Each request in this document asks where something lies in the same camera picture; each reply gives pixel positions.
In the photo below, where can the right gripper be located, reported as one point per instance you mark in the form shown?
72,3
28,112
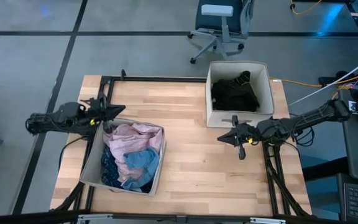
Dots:
247,133

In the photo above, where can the blue-gray cloth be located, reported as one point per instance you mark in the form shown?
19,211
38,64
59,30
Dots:
143,161

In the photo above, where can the black striped sock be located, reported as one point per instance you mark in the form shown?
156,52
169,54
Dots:
242,77

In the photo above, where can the black garment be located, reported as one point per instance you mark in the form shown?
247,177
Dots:
232,96

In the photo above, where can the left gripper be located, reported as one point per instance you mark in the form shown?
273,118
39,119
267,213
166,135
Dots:
96,110

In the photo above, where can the navy dotted shirt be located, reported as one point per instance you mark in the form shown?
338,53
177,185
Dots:
109,168

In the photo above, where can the pink shirt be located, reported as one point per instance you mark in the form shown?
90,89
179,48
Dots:
132,140

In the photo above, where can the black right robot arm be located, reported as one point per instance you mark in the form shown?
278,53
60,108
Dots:
306,119

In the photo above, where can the beige fabric storage bin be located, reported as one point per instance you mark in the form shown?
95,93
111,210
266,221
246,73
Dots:
90,168
238,119

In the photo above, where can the gray office chair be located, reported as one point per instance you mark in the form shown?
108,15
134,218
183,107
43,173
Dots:
219,18

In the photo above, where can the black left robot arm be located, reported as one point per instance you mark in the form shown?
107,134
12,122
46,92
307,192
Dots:
57,118

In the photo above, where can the black aluminium table frame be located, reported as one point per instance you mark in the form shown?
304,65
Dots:
154,78

